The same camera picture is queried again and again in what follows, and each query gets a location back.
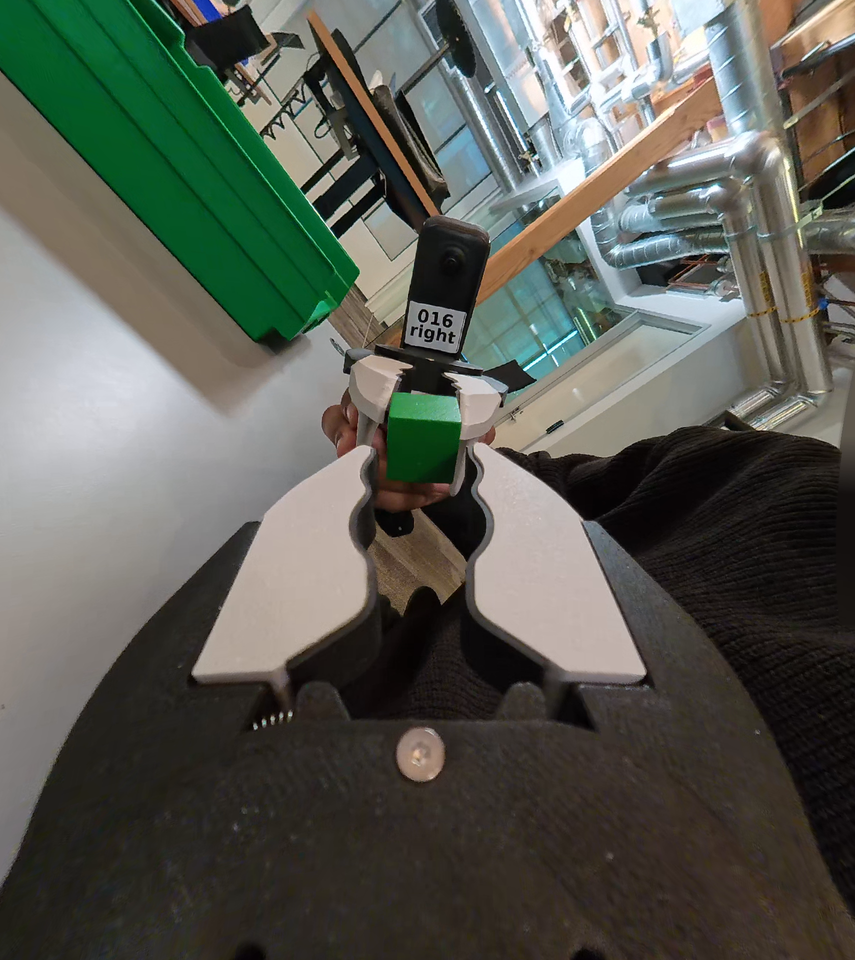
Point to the black round disc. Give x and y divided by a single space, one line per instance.
457 37

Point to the black plastic object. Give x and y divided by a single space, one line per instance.
232 30

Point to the wooden table with black legs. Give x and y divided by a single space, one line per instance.
367 97

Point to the wooden beam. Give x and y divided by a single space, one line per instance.
607 180

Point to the silver ventilation ducts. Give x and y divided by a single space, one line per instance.
750 225

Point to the person's right hand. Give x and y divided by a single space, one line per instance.
341 435

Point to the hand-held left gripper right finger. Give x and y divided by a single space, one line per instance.
547 585

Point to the green plastic bin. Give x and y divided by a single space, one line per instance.
135 150

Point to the grey desk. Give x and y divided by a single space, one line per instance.
97 450

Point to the green wooden block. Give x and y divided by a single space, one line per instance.
420 442

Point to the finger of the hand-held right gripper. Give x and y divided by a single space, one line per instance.
481 412
371 397

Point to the person's right forearm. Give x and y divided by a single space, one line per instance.
465 525

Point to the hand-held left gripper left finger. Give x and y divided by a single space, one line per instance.
292 585

